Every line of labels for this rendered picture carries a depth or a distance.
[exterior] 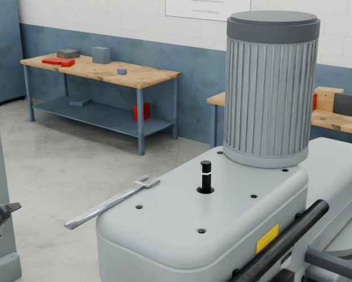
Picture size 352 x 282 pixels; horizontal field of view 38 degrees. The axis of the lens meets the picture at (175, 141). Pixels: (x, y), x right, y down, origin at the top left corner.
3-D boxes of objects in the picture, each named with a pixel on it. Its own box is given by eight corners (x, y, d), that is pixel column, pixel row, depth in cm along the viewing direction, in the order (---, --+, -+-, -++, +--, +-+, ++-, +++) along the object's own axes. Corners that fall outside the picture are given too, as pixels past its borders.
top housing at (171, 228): (193, 342, 86) (194, 262, 80) (86, 283, 101) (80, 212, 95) (310, 227, 120) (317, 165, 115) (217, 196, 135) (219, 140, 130)
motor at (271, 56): (284, 177, 109) (295, 24, 98) (206, 155, 121) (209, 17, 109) (321, 149, 124) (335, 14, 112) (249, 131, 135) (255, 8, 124)
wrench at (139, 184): (75, 232, 89) (75, 228, 88) (60, 225, 91) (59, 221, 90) (160, 182, 107) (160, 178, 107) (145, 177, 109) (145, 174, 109)
